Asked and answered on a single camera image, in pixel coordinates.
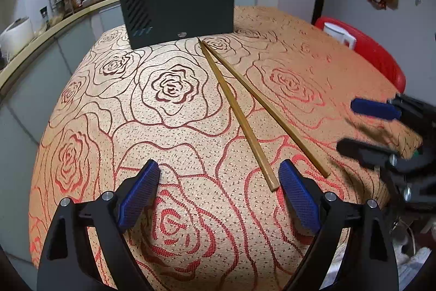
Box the rose patterned tablecloth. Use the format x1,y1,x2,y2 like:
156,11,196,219
29,5,425,291

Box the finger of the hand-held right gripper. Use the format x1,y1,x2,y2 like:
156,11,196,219
337,138,409,176
351,92,436,133

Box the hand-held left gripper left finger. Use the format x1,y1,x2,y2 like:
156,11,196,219
37,160,161,291

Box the red plastic stool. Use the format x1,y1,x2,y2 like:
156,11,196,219
314,16,407,93

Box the person's patterned clothing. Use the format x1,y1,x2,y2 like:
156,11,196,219
390,218,435,291

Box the white rice cooker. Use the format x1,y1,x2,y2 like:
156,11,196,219
0,16,35,57

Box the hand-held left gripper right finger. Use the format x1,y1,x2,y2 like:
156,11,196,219
278,160,400,291

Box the black utensil holder box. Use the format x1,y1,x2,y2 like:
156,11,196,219
115,0,235,50

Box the light wooden chopstick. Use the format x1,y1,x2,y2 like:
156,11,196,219
198,38,280,192
200,39,332,179

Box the beige kitchen counter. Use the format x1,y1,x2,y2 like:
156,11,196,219
0,0,124,98

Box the white cup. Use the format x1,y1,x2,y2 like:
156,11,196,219
322,22,358,50

